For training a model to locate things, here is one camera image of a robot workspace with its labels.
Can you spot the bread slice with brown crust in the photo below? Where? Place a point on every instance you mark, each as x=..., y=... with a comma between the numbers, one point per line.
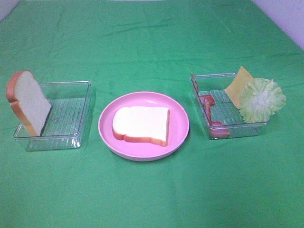
x=142, y=124

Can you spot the bacon strip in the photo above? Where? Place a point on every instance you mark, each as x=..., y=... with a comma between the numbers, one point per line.
x=215, y=132
x=205, y=99

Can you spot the yellow cheese slice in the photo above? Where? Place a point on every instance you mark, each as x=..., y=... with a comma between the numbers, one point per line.
x=236, y=87

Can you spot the green lettuce leaf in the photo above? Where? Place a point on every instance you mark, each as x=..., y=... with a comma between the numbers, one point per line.
x=260, y=99

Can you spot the pink round plate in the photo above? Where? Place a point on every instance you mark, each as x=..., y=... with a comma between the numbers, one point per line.
x=178, y=127

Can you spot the clear right plastic container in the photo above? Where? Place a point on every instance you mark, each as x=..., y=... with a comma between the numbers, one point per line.
x=223, y=110

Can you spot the clear plastic container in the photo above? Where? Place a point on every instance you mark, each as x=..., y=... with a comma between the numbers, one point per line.
x=223, y=110
x=65, y=126

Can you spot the green tablecloth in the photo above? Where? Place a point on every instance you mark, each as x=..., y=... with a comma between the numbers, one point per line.
x=126, y=46

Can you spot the clear left plastic container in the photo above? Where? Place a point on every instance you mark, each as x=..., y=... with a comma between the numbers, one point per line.
x=65, y=126

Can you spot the leaning bread slice left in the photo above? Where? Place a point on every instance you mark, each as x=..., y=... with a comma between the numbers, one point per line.
x=28, y=101

